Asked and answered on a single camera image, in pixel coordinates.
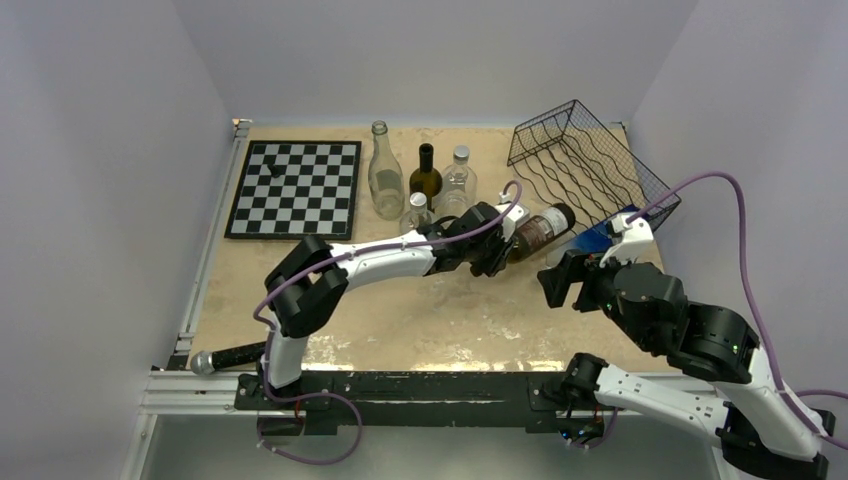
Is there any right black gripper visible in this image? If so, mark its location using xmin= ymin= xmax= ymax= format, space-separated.
xmin=534 ymin=241 xmax=653 ymax=350

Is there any dark green labelled wine bottle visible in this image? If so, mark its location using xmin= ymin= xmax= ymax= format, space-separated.
xmin=507 ymin=203 xmax=576 ymax=263

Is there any blue square glass bottle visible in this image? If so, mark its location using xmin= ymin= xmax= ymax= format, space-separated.
xmin=545 ymin=205 xmax=655 ymax=268

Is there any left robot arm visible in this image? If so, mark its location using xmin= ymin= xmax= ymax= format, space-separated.
xmin=254 ymin=202 xmax=528 ymax=409

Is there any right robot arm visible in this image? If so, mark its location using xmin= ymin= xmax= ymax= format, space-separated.
xmin=537 ymin=250 xmax=836 ymax=479

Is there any round clear bottle silver cap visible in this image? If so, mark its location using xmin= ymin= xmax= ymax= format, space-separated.
xmin=434 ymin=145 xmax=477 ymax=218

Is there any small clear bottle silver cap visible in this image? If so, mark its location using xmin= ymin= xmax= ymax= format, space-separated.
xmin=399 ymin=192 xmax=435 ymax=235

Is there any tall clear glass bottle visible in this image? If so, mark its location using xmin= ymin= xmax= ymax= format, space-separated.
xmin=368 ymin=120 xmax=405 ymax=220

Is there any black white chessboard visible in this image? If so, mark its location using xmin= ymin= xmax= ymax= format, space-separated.
xmin=224 ymin=140 xmax=362 ymax=240

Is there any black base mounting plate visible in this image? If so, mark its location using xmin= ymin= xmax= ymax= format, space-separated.
xmin=234 ymin=371 xmax=606 ymax=442

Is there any black microphone silver head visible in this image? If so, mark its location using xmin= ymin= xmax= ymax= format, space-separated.
xmin=188 ymin=342 xmax=265 ymax=376

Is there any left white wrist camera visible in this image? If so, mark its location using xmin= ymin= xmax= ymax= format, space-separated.
xmin=495 ymin=191 xmax=530 ymax=240

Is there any black wire wine rack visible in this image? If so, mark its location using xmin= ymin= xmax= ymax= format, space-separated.
xmin=506 ymin=99 xmax=669 ymax=234

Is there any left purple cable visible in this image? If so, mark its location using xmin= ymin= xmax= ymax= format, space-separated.
xmin=251 ymin=180 xmax=525 ymax=402

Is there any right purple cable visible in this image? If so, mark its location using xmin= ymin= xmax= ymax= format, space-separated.
xmin=625 ymin=172 xmax=848 ymax=452

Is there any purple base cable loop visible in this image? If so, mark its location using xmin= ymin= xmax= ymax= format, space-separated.
xmin=256 ymin=390 xmax=364 ymax=466

